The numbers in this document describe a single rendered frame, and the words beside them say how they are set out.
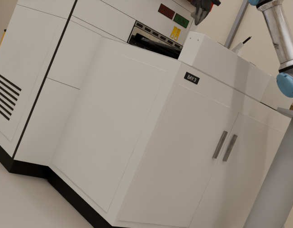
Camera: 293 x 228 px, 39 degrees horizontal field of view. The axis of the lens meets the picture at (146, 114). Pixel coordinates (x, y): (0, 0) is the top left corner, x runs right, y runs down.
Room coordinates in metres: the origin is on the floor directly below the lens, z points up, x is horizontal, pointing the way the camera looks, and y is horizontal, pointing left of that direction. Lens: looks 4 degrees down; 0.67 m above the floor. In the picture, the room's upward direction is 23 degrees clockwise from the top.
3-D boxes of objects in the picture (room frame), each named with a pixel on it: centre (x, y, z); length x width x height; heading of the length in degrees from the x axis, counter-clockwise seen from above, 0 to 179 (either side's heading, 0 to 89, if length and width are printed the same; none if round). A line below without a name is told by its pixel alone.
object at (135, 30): (2.41, 0.08, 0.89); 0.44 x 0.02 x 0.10; 132
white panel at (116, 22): (2.30, 0.22, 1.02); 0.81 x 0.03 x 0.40; 132
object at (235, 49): (2.35, -0.33, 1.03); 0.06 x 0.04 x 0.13; 42
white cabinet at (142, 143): (2.24, -0.20, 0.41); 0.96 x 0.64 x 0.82; 132
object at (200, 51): (1.95, -0.27, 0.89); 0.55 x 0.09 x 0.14; 132
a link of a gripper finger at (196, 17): (2.23, -0.03, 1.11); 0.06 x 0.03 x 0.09; 41
